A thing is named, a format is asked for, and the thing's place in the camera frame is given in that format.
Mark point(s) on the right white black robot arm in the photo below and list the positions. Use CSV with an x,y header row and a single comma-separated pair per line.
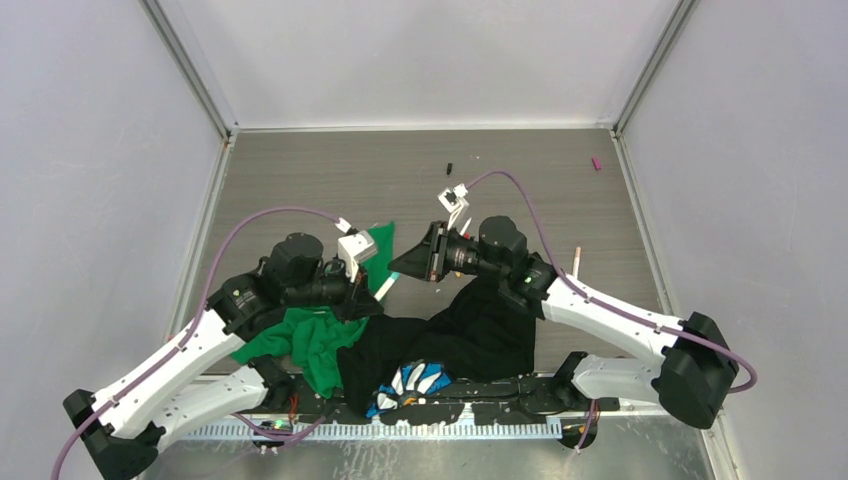
x,y
683,365

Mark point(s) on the white pen red cap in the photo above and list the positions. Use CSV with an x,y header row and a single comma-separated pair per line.
x,y
465,227

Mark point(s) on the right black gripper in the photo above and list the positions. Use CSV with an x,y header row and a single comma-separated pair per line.
x,y
427,260

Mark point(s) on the aluminium front rail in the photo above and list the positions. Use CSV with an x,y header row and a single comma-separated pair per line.
x,y
270,432

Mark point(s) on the white pen pink tip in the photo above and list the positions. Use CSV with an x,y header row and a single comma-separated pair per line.
x,y
576,262

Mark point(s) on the green cloth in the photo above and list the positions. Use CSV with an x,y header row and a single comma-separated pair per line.
x,y
311,338

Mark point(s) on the black cloth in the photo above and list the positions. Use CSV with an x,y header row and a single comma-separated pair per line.
x,y
477,337

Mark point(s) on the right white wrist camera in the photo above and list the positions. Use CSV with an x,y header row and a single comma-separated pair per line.
x,y
454,201

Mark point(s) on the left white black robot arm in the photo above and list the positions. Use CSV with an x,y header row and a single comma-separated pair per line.
x,y
126,425

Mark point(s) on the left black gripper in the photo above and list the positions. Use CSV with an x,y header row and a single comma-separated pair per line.
x,y
361,298

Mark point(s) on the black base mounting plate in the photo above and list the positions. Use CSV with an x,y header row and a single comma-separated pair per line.
x,y
514,401

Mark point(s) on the blue white patterned cloth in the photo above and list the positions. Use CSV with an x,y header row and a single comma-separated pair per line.
x,y
407,386

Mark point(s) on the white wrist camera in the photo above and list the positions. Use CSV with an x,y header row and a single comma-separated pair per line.
x,y
454,201
353,250

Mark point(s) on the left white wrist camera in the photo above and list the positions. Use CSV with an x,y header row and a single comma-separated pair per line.
x,y
353,250

